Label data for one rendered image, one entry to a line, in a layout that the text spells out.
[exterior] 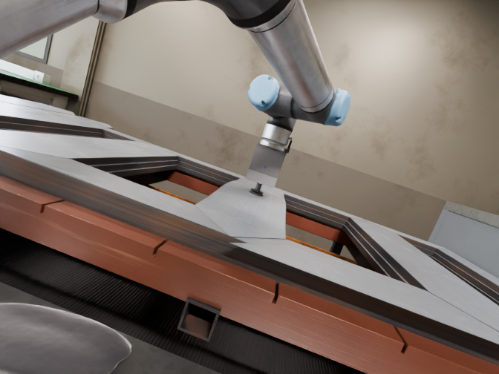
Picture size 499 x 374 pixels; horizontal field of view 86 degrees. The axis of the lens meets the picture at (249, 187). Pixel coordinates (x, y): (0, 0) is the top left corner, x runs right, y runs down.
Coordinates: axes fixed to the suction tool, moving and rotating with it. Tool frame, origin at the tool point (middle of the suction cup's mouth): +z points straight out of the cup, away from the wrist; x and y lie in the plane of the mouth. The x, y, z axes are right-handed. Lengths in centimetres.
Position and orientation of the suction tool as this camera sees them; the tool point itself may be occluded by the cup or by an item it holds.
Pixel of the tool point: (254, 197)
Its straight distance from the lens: 77.6
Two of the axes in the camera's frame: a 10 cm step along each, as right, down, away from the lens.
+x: -1.0, 1.2, -9.9
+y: -9.4, -3.4, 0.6
